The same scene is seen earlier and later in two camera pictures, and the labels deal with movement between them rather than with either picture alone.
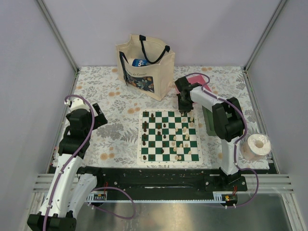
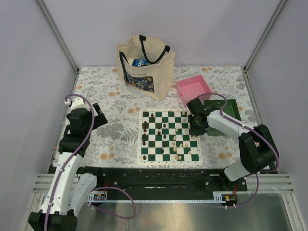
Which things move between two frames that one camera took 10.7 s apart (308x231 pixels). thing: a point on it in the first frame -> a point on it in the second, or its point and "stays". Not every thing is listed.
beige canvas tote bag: [146, 65] stays
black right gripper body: [184, 106] -> [196, 129]
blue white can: [137, 62] stays
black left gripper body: [99, 119] stays
